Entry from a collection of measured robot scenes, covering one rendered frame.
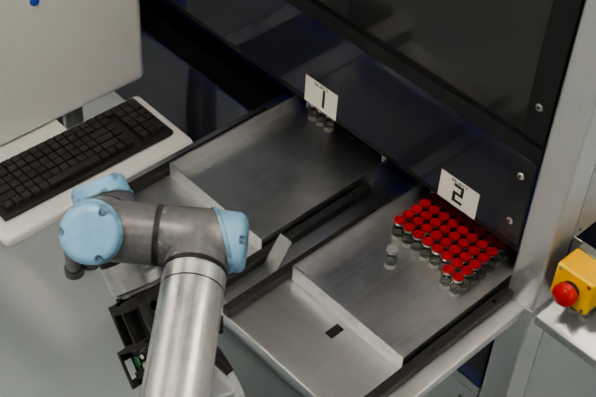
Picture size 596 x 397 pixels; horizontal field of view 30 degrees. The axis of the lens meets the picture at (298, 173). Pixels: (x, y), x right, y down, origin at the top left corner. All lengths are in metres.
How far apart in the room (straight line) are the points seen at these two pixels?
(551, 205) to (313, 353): 0.45
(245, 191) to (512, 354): 0.57
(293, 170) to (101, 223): 0.88
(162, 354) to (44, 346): 1.78
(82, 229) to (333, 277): 0.73
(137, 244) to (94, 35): 1.05
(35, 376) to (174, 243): 1.66
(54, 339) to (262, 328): 1.22
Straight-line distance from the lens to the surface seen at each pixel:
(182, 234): 1.31
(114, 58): 2.39
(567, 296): 1.82
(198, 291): 1.26
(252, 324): 1.87
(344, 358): 1.84
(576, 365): 2.41
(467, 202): 1.92
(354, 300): 1.91
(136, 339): 1.44
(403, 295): 1.93
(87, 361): 2.95
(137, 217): 1.32
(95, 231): 1.31
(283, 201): 2.07
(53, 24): 2.24
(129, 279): 1.43
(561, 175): 1.75
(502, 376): 2.11
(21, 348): 3.00
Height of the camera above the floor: 2.33
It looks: 43 degrees down
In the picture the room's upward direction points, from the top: 4 degrees clockwise
